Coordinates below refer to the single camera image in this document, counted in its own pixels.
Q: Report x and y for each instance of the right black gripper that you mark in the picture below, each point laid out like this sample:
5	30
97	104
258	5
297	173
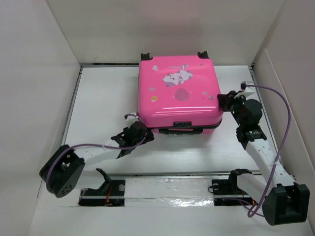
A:
225	100

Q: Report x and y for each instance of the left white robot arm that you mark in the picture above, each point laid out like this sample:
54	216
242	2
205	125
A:
62	171

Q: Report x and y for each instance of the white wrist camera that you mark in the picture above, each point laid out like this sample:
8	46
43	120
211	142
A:
131	118
247	89

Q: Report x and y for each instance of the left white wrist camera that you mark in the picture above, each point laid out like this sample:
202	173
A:
131	118

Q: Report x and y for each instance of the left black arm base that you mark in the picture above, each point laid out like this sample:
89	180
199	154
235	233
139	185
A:
113	196

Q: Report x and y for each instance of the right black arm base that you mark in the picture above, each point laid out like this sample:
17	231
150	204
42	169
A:
226	195

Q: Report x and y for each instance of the pink kids suitcase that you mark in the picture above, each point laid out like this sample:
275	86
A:
178	94

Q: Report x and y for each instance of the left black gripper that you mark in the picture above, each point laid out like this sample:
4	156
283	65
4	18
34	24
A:
148	136

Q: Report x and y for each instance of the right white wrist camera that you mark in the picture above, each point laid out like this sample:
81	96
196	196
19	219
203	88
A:
247	89

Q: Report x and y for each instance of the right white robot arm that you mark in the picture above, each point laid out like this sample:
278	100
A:
281	199

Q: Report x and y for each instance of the aluminium rail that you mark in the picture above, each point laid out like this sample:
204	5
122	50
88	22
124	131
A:
102	98

